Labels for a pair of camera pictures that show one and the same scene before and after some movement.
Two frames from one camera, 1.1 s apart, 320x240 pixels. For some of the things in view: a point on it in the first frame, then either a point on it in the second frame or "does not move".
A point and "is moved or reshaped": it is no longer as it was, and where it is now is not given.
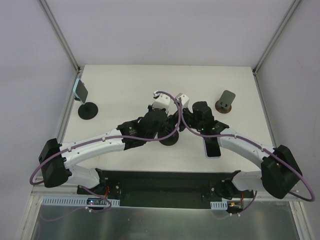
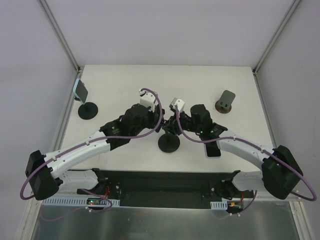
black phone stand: [170, 141] is moved or reshaped
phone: [212, 147] does not move
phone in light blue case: [80, 90] does not move
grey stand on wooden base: [224, 105] does not move
